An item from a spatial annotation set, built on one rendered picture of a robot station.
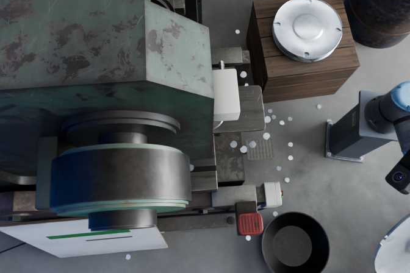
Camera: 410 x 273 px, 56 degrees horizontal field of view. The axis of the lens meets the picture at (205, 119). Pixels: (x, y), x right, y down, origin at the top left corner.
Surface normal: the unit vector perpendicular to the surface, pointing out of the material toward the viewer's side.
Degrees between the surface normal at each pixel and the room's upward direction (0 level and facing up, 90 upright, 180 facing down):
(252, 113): 0
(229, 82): 0
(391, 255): 54
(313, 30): 0
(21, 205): 31
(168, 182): 49
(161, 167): 42
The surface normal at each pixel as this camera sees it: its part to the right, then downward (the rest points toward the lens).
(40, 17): 0.00, -0.29
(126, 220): 0.28, -0.29
